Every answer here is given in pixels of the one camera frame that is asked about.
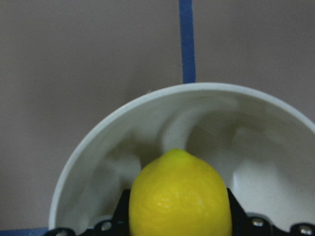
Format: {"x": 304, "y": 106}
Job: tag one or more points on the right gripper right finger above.
{"x": 251, "y": 224}

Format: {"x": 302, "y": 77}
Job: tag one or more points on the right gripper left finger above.
{"x": 118, "y": 225}

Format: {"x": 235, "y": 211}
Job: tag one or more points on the yellow lemon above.
{"x": 179, "y": 194}

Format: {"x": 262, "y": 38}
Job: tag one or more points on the white ceramic bowl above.
{"x": 263, "y": 148}

